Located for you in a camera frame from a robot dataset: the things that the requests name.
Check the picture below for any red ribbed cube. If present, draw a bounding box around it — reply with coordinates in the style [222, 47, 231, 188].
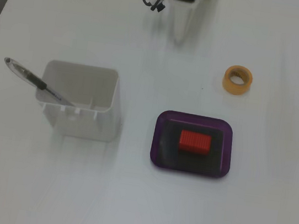
[178, 129, 213, 157]

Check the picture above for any purple tray box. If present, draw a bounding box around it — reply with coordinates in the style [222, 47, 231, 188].
[147, 108, 237, 183]

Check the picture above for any yellow tape roll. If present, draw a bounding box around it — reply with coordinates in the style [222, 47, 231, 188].
[220, 63, 255, 98]

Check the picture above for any white plastic container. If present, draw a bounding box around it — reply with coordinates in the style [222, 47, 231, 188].
[30, 58, 126, 144]

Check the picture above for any clear black ballpoint pen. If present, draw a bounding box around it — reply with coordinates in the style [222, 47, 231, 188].
[0, 57, 81, 107]

